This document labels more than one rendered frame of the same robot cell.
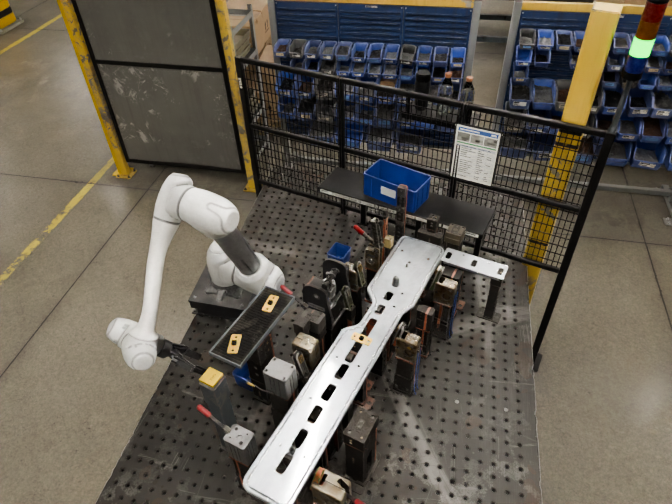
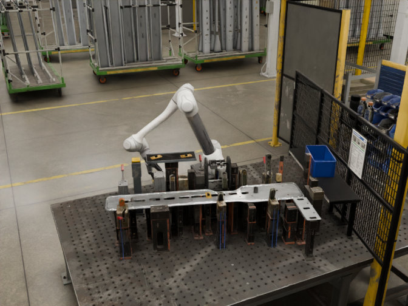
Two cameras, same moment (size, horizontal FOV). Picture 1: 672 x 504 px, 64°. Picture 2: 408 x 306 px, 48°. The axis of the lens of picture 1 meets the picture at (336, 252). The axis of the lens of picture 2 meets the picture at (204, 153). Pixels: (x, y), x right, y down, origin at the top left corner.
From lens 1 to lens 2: 231 cm
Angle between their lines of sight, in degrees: 46
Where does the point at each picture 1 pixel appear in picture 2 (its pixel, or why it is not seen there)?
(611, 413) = not seen: outside the picture
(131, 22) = (302, 56)
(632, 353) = not seen: outside the picture
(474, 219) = (339, 195)
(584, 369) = not seen: outside the picture
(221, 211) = (184, 99)
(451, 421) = (217, 266)
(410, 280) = (264, 195)
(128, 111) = (286, 107)
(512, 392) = (262, 282)
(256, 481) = (111, 199)
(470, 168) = (354, 163)
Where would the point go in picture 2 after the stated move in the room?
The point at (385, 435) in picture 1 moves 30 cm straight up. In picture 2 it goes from (186, 249) to (186, 212)
